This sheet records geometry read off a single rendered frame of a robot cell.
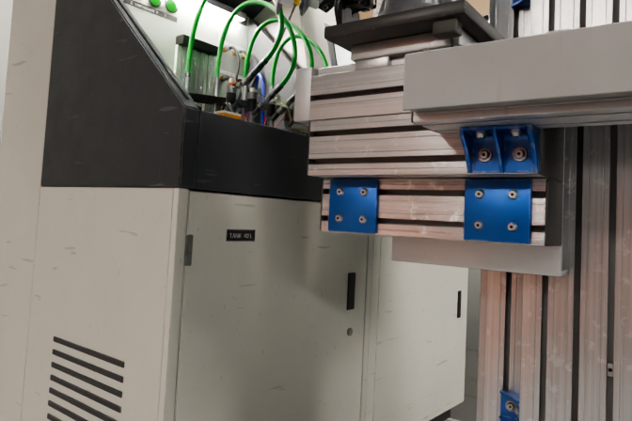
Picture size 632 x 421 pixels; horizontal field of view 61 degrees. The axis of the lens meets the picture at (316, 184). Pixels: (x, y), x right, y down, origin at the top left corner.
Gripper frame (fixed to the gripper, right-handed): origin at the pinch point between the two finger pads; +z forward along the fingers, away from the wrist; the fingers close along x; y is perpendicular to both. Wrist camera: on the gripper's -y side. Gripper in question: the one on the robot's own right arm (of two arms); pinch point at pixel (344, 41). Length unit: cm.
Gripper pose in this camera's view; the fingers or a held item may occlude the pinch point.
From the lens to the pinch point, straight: 146.3
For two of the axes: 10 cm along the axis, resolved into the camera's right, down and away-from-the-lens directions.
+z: -0.5, 10.0, -0.6
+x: 6.2, 0.8, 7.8
